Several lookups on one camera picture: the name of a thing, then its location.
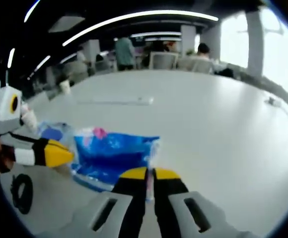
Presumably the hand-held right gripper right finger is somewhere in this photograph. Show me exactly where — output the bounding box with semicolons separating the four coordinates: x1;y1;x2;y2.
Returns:
152;168;234;238

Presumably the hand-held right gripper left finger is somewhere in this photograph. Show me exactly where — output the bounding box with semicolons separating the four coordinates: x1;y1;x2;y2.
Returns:
80;167;150;238

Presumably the clear water bottle red label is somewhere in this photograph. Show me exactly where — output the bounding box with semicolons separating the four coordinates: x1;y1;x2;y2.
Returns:
21;103;38;132

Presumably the clear packet with blue pad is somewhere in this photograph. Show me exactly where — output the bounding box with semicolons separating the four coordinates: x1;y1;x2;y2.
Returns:
38;120;74;147

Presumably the blue and pink packet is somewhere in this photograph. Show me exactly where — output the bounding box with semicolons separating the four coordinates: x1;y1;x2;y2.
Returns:
72;127;161;193

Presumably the black cable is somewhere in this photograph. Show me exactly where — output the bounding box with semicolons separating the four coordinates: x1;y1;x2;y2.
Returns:
10;173;34;215

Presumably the plain white paper cup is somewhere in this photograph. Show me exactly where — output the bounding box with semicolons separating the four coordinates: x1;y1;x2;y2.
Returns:
60;80;72;95

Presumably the ceiling air conditioner panel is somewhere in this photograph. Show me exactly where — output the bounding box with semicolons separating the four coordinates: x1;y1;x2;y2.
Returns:
48;15;85;33

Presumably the long ceiling light strip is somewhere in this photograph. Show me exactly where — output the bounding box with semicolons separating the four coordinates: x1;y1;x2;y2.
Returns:
62;9;219;47

